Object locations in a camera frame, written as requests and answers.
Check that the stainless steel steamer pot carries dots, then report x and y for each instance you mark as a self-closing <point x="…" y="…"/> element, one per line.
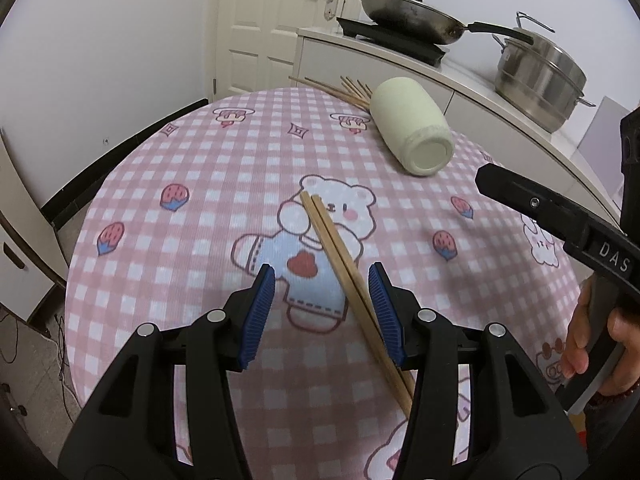
<point x="540" y="80"/>

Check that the black induction cooker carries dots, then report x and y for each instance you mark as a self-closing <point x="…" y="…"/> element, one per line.
<point x="390" y="37"/>

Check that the person's right hand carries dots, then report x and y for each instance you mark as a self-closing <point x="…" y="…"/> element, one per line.
<point x="575" y="330"/>

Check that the dark metal wok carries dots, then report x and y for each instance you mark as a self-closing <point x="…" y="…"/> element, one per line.
<point x="400" y="15"/>

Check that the pink checked bear tablecloth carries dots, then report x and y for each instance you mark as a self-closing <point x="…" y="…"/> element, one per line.
<point x="225" y="160"/>

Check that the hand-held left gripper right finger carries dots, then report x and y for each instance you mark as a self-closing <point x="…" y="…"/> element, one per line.
<point x="385" y="310"/>

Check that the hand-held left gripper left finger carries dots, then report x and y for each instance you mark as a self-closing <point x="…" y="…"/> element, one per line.
<point x="257" y="310"/>

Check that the bunch of wooden chopsticks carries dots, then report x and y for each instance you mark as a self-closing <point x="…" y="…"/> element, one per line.
<point x="360" y="95"/>

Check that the white panel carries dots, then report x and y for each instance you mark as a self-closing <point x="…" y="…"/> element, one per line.
<point x="607" y="130"/>

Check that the white kitchen counter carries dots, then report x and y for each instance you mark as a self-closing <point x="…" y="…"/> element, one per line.
<point x="340" y="60"/>

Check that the person's dark clothing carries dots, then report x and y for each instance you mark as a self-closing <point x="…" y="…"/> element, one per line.
<point x="615" y="440"/>

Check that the single bamboo chopstick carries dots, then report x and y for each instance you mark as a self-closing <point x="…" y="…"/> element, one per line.
<point x="336" y="240"/>

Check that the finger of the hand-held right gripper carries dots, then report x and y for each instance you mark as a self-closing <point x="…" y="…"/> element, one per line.
<point x="530" y="202"/>

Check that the pale green cup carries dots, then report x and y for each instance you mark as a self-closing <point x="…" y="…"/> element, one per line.
<point x="405" y="120"/>

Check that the white door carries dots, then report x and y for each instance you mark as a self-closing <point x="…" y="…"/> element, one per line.
<point x="260" y="10"/>

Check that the brown white side cabinet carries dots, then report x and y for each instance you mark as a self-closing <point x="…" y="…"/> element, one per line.
<point x="25" y="260"/>

